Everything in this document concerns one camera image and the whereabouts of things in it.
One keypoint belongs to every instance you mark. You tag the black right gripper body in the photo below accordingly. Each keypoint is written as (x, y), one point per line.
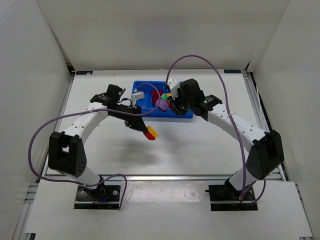
(179, 104)

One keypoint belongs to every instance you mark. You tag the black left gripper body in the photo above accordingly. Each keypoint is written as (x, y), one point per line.
(135, 118)

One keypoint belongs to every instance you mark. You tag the red yellow purple brick stack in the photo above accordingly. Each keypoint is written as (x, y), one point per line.
(150, 134)

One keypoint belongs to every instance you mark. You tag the green red sloped brick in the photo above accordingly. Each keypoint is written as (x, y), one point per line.
(165, 96)

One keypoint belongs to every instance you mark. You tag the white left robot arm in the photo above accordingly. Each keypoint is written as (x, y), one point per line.
(66, 152)

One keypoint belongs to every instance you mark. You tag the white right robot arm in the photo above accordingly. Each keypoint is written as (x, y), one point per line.
(265, 149)

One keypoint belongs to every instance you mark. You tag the blue divided plastic bin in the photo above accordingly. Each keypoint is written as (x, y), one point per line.
(146, 103)

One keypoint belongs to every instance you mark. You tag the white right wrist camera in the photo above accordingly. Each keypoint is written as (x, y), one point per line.
(173, 85)

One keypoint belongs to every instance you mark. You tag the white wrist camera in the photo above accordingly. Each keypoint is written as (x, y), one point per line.
(173, 85)
(136, 96)

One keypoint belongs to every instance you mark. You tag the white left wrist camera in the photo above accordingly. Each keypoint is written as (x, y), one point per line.
(136, 96)

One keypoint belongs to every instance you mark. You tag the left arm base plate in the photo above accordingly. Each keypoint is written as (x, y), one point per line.
(105, 197)

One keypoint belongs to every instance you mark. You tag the aluminium front rail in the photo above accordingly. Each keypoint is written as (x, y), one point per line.
(197, 177)

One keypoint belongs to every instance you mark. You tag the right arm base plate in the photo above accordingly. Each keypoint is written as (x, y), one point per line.
(222, 200)

